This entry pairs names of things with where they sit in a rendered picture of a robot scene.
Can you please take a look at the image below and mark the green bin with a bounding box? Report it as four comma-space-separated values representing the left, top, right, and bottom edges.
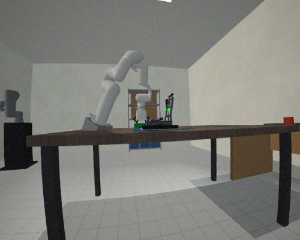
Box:
134, 123, 146, 128

